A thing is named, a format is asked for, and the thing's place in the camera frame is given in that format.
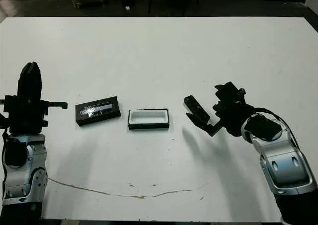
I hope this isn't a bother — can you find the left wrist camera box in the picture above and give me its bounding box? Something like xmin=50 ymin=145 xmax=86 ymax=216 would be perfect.
xmin=0 ymin=108 xmax=10 ymax=130

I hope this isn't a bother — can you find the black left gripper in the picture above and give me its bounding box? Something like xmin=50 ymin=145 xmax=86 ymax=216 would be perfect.
xmin=0 ymin=62 xmax=68 ymax=134

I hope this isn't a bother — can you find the slim black camera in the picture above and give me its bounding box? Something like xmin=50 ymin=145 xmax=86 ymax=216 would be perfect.
xmin=184 ymin=95 xmax=210 ymax=123

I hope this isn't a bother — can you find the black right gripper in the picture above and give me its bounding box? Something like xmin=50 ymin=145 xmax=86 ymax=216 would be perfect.
xmin=186 ymin=99 xmax=254 ymax=138

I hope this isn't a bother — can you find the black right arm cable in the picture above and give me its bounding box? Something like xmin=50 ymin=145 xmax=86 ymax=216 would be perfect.
xmin=248 ymin=106 xmax=300 ymax=149

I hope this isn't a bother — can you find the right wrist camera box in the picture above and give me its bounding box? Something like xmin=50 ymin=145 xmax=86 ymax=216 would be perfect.
xmin=214 ymin=81 xmax=246 ymax=104

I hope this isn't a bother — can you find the black box lid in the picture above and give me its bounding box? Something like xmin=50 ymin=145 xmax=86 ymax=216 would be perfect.
xmin=75 ymin=95 xmax=122 ymax=128

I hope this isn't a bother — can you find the black box base white insert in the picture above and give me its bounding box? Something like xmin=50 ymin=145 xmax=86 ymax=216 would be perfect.
xmin=128 ymin=108 xmax=170 ymax=131

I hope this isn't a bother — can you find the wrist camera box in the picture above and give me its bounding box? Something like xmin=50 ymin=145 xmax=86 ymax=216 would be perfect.
xmin=0 ymin=108 xmax=10 ymax=130
xmin=214 ymin=81 xmax=246 ymax=104

